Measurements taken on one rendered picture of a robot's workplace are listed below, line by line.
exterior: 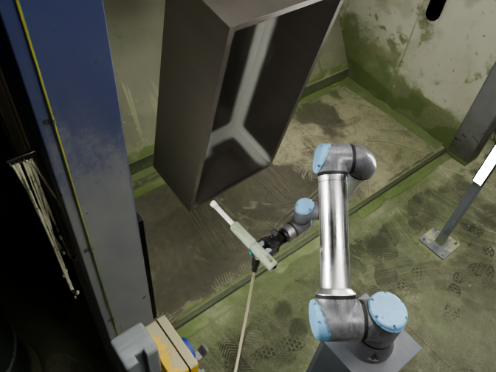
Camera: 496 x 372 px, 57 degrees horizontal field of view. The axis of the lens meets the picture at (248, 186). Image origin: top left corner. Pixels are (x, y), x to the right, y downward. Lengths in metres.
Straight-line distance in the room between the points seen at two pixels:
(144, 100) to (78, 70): 2.20
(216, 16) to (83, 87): 0.69
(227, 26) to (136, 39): 1.68
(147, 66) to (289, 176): 1.23
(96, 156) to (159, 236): 1.80
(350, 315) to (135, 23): 2.27
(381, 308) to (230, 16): 1.14
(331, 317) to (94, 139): 1.04
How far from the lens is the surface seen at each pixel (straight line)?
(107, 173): 1.18
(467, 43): 3.59
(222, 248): 2.83
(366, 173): 1.85
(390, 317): 1.76
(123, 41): 3.15
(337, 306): 1.71
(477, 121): 3.72
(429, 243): 3.24
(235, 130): 2.84
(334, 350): 1.94
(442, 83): 3.77
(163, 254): 2.81
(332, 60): 4.15
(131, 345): 0.80
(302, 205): 2.28
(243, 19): 1.59
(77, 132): 1.07
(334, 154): 1.76
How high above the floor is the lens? 2.37
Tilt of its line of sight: 47 degrees down
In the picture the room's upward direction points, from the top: 7 degrees clockwise
